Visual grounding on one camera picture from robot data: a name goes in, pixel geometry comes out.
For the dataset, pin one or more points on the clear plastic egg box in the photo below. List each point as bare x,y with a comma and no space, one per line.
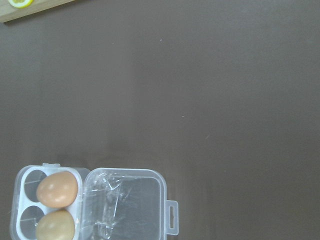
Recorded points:
111,204

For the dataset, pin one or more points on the lemon slice near handle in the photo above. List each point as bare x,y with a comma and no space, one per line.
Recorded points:
20,4

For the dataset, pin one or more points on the wooden cutting board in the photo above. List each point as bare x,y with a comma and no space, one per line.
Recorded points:
8,12

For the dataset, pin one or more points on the tan egg in box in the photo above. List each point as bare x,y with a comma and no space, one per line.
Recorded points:
56,225

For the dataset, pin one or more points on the brown egg in box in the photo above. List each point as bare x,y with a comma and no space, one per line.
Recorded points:
58,190

